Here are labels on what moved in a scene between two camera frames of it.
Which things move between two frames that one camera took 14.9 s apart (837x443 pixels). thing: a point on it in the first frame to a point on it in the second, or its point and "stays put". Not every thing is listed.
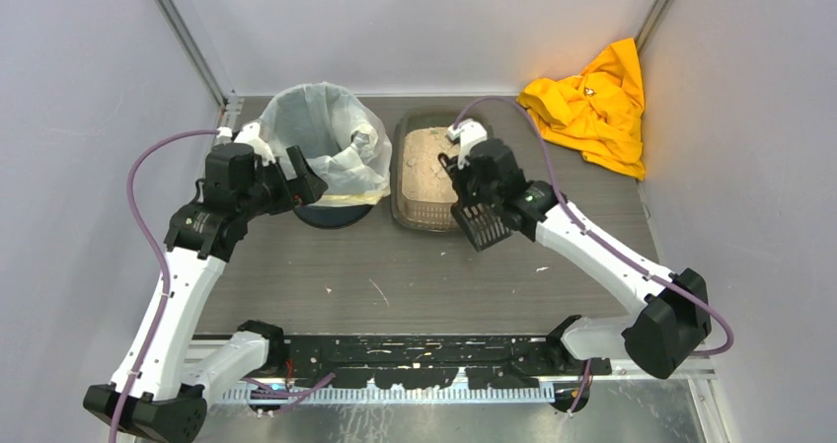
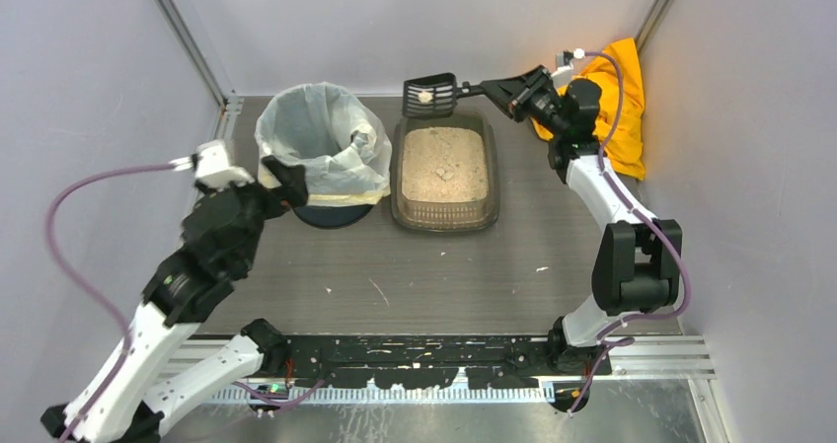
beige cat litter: (424, 178) stays put
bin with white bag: (345, 144) stays put
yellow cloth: (599, 112) stays put
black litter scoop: (485, 224) to (434, 96)
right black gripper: (466, 187) to (520, 94)
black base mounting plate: (421, 361) stays put
